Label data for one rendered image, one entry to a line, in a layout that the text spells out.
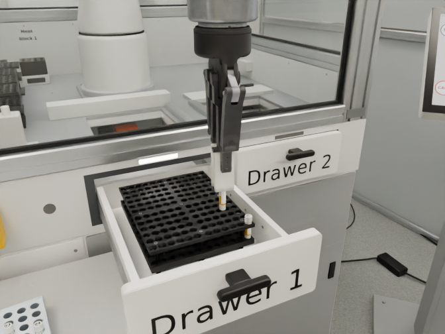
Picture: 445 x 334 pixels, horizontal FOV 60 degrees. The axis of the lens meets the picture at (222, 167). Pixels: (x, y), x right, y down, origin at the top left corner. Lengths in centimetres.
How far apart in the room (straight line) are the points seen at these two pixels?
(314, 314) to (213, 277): 85
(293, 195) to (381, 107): 146
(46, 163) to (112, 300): 27
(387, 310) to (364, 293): 14
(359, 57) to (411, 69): 129
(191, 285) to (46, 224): 38
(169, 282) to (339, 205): 72
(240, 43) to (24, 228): 53
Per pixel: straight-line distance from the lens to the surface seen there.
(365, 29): 98
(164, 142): 78
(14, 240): 82
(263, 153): 87
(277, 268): 57
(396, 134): 235
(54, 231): 82
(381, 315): 181
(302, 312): 130
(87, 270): 80
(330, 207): 110
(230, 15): 48
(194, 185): 75
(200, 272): 51
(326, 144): 97
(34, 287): 80
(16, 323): 70
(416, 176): 235
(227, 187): 58
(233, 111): 50
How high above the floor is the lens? 125
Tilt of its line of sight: 25 degrees down
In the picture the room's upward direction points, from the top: straight up
